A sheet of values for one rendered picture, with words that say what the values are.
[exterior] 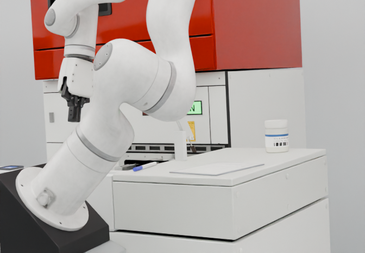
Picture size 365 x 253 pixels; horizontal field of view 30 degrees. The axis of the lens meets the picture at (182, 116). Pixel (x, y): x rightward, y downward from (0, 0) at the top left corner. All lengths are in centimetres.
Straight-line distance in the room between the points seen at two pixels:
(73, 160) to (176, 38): 34
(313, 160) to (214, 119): 42
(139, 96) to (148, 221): 43
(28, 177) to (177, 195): 36
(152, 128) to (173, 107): 101
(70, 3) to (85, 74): 20
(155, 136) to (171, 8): 101
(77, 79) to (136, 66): 51
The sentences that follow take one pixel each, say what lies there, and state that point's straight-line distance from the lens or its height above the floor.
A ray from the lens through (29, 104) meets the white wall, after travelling 489.
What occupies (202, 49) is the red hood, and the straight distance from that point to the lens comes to 225.
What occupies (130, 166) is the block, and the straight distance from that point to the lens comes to 239.
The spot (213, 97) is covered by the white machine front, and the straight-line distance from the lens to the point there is 229.
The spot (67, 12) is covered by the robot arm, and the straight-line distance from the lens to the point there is 181.
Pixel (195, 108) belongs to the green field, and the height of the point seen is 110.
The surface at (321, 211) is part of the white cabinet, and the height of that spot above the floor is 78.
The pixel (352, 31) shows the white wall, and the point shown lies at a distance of 366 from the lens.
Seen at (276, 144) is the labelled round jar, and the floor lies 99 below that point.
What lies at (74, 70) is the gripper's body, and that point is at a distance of 185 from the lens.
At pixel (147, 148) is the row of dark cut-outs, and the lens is 244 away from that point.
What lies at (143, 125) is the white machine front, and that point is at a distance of 245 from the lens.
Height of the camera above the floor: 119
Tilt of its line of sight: 3 degrees down
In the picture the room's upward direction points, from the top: 3 degrees counter-clockwise
